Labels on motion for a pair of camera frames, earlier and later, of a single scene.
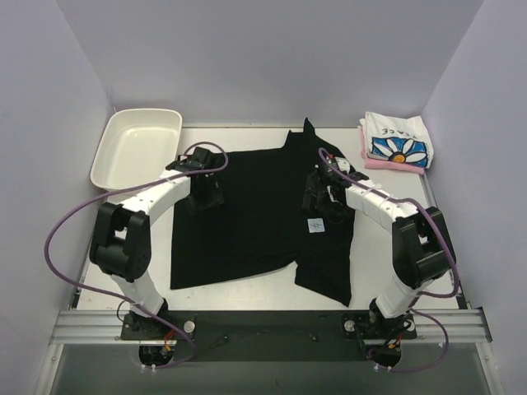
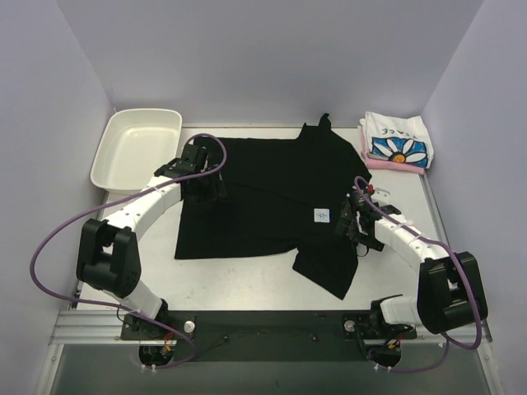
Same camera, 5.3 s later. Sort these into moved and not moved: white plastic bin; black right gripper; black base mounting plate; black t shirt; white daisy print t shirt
Moved: black t shirt; black right gripper
Not moved: white daisy print t shirt; white plastic bin; black base mounting plate
